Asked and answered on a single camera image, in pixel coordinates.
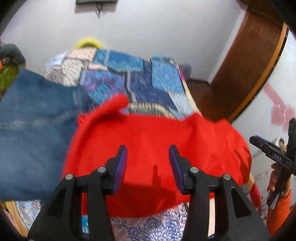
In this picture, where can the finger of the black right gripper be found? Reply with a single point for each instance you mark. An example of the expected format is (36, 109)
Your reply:
(268, 148)

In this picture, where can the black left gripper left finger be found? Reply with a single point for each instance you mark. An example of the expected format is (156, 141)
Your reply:
(61, 216)

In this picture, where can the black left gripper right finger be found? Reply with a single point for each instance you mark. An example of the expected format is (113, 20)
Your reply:
(218, 208)

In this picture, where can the red garment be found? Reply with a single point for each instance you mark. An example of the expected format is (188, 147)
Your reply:
(148, 186)

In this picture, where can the orange right sleeve forearm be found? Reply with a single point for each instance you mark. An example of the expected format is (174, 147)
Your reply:
(277, 216)

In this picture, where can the right hand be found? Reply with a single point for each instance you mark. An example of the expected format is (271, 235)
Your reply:
(274, 179)

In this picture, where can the white wardrobe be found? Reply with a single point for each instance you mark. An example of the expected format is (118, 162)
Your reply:
(273, 107)

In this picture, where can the blue jeans pile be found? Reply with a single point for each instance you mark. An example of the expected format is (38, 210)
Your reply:
(38, 120)

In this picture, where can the brown wooden door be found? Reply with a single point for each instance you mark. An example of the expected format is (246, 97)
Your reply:
(249, 62)

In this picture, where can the blue patchwork bedspread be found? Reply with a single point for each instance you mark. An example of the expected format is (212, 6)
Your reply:
(154, 86)

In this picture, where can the green cloth covered pile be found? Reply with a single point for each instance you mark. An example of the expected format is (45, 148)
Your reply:
(11, 59)

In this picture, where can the wall mounted television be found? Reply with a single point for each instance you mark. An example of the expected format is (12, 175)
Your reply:
(95, 1)

